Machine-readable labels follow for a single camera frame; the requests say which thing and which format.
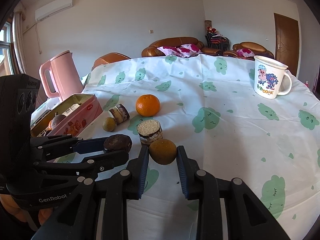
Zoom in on brown leather long sofa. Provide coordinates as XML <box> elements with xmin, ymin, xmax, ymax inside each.
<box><xmin>142</xmin><ymin>37</ymin><xmax>222</xmax><ymax>57</ymax></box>

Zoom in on pink electric kettle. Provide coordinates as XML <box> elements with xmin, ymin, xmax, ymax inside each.
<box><xmin>39</xmin><ymin>50</ymin><xmax>83</xmax><ymax>102</ymax></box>

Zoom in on left hand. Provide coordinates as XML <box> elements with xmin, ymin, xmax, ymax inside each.
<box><xmin>1</xmin><ymin>194</ymin><xmax>53</xmax><ymax>225</ymax></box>

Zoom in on brown leather chair back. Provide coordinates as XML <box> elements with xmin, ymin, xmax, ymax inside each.
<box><xmin>91</xmin><ymin>52</ymin><xmax>130</xmax><ymax>70</ymax></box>

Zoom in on stacked chairs in corner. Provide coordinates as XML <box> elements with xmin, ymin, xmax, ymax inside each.
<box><xmin>204</xmin><ymin>20</ymin><xmax>230</xmax><ymax>52</ymax></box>

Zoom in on white air conditioner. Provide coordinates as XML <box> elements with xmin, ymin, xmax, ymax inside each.
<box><xmin>35</xmin><ymin>0</ymin><xmax>73</xmax><ymax>22</ymax></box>

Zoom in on white cartoon mug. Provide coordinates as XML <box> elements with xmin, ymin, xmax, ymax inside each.
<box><xmin>254</xmin><ymin>55</ymin><xmax>292</xmax><ymax>99</ymax></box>

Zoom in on brown leather armchair sofa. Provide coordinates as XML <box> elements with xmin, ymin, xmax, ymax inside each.
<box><xmin>222</xmin><ymin>42</ymin><xmax>274</xmax><ymax>60</ymax></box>

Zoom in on dark purple passion fruit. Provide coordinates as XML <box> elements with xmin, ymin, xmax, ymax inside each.
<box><xmin>50</xmin><ymin>112</ymin><xmax>66</xmax><ymax>130</ymax></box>

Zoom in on yellow-brown round fruit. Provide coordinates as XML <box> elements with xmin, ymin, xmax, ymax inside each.
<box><xmin>149</xmin><ymin>139</ymin><xmax>177</xmax><ymax>165</ymax></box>

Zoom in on white green patterned tablecloth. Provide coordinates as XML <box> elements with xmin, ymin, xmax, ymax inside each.
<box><xmin>81</xmin><ymin>55</ymin><xmax>319</xmax><ymax>239</ymax></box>

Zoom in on orange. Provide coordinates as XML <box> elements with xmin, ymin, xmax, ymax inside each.
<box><xmin>136</xmin><ymin>94</ymin><xmax>161</xmax><ymax>117</ymax></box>

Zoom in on green-brown kiwi fruit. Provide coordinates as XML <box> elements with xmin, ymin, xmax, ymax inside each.
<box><xmin>102</xmin><ymin>117</ymin><xmax>117</xmax><ymax>132</ymax></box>

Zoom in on printed paper leaflet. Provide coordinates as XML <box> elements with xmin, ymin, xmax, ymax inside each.
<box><xmin>63</xmin><ymin>103</ymin><xmax>80</xmax><ymax>116</ymax></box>

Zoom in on brown wooden door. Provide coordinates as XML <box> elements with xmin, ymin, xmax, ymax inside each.
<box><xmin>274</xmin><ymin>13</ymin><xmax>300</xmax><ymax>76</ymax></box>

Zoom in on dark brown round fruit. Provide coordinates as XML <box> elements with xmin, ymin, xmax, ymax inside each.
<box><xmin>104</xmin><ymin>134</ymin><xmax>132</xmax><ymax>153</ymax></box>

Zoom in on pink metal tin box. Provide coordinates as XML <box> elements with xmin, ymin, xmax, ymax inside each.
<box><xmin>30</xmin><ymin>94</ymin><xmax>103</xmax><ymax>137</ymax></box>

